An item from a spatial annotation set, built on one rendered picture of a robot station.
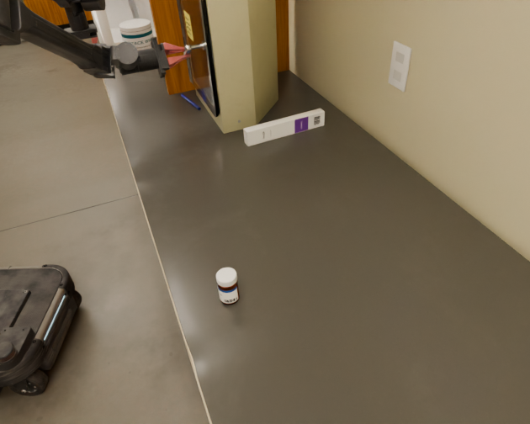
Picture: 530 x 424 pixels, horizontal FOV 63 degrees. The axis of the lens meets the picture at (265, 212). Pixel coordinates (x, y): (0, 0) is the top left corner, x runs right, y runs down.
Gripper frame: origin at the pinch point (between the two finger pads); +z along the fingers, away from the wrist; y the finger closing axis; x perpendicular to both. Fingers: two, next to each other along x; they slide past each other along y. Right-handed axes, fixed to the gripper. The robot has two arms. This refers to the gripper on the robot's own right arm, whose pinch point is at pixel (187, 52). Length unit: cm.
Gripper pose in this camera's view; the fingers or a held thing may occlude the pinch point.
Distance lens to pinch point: 135.5
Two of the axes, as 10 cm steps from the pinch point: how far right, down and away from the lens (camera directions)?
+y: -2.3, -9.6, -1.7
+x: -2.9, -1.0, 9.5
